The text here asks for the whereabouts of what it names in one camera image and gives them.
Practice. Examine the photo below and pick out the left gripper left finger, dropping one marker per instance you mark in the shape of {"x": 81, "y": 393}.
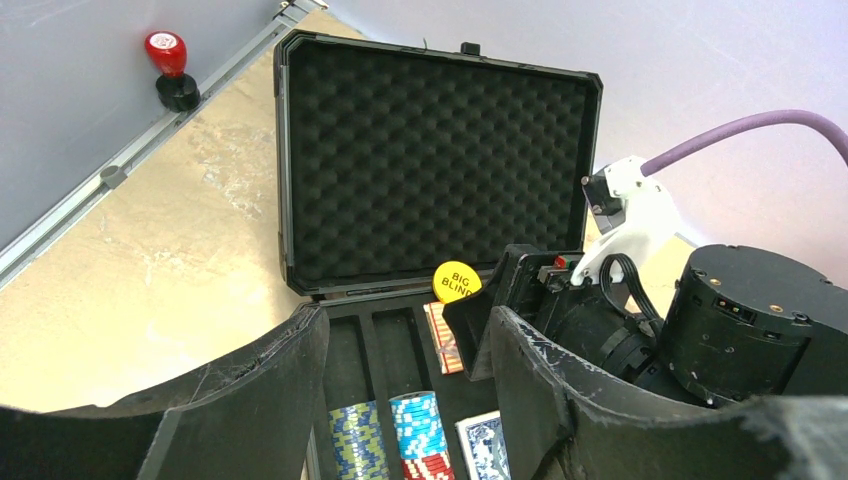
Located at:
{"x": 245, "y": 415}

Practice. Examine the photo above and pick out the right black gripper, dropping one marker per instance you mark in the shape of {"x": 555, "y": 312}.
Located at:
{"x": 612, "y": 323}

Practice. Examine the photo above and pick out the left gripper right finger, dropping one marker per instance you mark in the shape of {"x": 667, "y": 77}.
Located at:
{"x": 564, "y": 418}

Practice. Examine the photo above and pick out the blue playing card deck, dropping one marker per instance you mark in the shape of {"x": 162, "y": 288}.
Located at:
{"x": 482, "y": 443}

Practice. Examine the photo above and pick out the red Texas Hold'em card box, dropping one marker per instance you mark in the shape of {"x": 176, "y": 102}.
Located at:
{"x": 444, "y": 341}

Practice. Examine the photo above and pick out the yellow round button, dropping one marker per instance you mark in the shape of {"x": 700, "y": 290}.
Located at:
{"x": 455, "y": 280}

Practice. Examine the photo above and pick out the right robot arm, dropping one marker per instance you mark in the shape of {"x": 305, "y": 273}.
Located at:
{"x": 743, "y": 322}

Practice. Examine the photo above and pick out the black poker set case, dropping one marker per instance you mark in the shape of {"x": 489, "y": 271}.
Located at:
{"x": 393, "y": 160}

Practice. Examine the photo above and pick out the green chip stack in case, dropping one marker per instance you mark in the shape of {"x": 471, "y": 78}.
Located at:
{"x": 357, "y": 442}

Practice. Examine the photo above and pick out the light blue red chip stack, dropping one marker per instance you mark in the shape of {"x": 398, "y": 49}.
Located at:
{"x": 421, "y": 438}

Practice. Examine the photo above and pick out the red emergency stop button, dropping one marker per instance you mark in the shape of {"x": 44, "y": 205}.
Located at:
{"x": 176, "y": 90}

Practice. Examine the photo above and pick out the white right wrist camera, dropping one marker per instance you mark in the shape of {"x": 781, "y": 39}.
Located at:
{"x": 635, "y": 215}

